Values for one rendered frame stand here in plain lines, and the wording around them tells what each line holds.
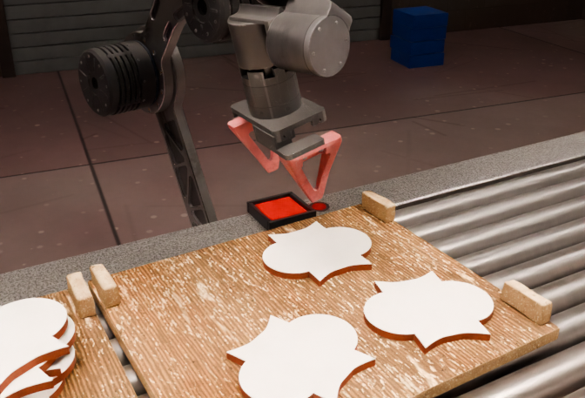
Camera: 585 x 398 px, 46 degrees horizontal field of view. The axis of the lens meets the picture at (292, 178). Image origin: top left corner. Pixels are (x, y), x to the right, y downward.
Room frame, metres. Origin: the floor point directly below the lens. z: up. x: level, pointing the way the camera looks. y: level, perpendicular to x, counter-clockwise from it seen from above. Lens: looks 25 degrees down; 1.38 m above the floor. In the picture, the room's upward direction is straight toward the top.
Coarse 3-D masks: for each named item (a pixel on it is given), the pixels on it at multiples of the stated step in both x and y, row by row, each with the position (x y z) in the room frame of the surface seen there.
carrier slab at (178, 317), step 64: (192, 256) 0.74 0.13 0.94; (256, 256) 0.74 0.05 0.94; (384, 256) 0.74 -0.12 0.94; (448, 256) 0.74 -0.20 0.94; (128, 320) 0.61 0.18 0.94; (192, 320) 0.61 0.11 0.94; (256, 320) 0.61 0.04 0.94; (512, 320) 0.61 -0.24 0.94; (192, 384) 0.51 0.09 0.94; (384, 384) 0.51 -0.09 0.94; (448, 384) 0.52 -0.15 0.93
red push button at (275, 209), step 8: (272, 200) 0.92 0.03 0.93; (280, 200) 0.92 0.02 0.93; (288, 200) 0.92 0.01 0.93; (264, 208) 0.89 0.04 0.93; (272, 208) 0.89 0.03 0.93; (280, 208) 0.89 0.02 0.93; (288, 208) 0.89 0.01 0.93; (296, 208) 0.89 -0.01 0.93; (272, 216) 0.86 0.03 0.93; (280, 216) 0.86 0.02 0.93
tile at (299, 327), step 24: (264, 336) 0.57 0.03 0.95; (288, 336) 0.57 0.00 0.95; (312, 336) 0.57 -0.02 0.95; (336, 336) 0.57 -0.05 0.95; (240, 360) 0.54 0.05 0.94; (264, 360) 0.53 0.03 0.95; (288, 360) 0.53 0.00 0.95; (312, 360) 0.53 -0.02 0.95; (336, 360) 0.53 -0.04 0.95; (360, 360) 0.53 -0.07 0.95; (240, 384) 0.50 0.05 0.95; (264, 384) 0.50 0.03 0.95; (288, 384) 0.50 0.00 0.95; (312, 384) 0.50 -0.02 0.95; (336, 384) 0.50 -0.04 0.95
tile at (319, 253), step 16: (272, 240) 0.77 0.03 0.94; (288, 240) 0.77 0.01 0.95; (304, 240) 0.77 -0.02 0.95; (320, 240) 0.77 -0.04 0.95; (336, 240) 0.77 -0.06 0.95; (352, 240) 0.77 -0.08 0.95; (368, 240) 0.77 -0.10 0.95; (272, 256) 0.73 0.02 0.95; (288, 256) 0.73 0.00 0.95; (304, 256) 0.73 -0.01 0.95; (320, 256) 0.73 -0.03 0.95; (336, 256) 0.73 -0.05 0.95; (352, 256) 0.73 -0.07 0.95; (272, 272) 0.70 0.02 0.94; (288, 272) 0.69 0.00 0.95; (304, 272) 0.69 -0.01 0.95; (320, 272) 0.69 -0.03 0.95; (336, 272) 0.70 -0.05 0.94
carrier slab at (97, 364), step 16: (64, 304) 0.64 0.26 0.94; (80, 320) 0.61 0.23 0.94; (96, 320) 0.61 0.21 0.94; (80, 336) 0.58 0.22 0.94; (96, 336) 0.58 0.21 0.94; (80, 352) 0.56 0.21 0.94; (96, 352) 0.56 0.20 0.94; (112, 352) 0.56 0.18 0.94; (80, 368) 0.53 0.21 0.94; (96, 368) 0.53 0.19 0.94; (112, 368) 0.53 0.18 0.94; (80, 384) 0.51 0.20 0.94; (96, 384) 0.51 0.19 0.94; (112, 384) 0.51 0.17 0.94; (128, 384) 0.51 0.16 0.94
